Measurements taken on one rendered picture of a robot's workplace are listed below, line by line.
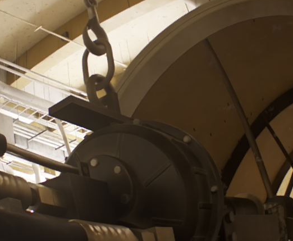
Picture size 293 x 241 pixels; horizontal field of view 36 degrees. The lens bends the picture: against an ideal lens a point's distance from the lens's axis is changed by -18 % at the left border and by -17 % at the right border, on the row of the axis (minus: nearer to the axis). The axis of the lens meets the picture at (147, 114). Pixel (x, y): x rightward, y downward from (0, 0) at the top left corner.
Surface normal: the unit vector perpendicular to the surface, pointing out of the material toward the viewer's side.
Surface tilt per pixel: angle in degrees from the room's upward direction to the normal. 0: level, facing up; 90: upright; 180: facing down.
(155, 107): 145
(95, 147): 90
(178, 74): 154
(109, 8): 90
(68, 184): 90
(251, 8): 90
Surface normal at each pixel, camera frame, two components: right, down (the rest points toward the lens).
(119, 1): -0.55, -0.22
